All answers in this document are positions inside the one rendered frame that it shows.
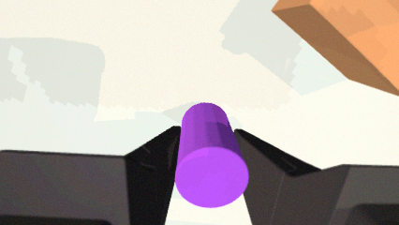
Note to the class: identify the purple cylinder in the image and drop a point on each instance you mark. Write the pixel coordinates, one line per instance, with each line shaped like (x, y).
(211, 171)

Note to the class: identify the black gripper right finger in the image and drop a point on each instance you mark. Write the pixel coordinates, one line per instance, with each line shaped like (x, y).
(285, 190)

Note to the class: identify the orange square block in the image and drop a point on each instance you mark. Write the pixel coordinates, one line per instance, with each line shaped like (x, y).
(360, 38)

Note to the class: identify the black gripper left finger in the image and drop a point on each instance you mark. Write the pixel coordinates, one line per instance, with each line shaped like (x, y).
(134, 189)

